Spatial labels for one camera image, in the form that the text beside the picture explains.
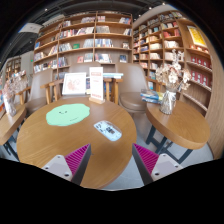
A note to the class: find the white framed floral picture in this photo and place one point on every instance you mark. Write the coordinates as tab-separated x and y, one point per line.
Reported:
74	83

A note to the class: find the white hanging ceiling sign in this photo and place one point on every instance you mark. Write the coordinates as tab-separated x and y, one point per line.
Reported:
30	27

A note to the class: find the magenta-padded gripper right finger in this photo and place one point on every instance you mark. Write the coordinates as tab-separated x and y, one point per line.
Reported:
165	165

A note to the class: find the distant small wooden bookshelf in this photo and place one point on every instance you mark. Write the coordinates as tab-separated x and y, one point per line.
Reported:
12	66

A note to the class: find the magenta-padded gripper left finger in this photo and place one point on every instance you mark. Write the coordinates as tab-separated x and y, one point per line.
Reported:
59	166

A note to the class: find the round wooden side table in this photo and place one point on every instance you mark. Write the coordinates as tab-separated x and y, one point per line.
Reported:
181	126
8	123

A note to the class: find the transparent pale blue computer mouse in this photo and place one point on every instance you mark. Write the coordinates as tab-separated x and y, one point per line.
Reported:
108	130

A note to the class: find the angled wooden bookshelf with books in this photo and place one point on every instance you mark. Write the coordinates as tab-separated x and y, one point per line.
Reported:
166	40

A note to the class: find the green smiley mouse pad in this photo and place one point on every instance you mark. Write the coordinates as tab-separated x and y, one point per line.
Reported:
67	114

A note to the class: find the stack of colourful books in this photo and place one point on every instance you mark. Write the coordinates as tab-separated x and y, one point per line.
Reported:
150	96

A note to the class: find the white sign in wooden base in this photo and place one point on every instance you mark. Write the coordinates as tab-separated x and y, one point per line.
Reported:
96	83

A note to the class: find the brown padded wooden armchair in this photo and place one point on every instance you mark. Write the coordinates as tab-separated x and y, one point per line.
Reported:
38	90
80	67
133	86

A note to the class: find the dark cover book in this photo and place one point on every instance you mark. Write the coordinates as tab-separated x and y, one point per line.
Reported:
87	85

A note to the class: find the pale blue book stack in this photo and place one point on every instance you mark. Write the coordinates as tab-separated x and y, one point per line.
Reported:
113	75

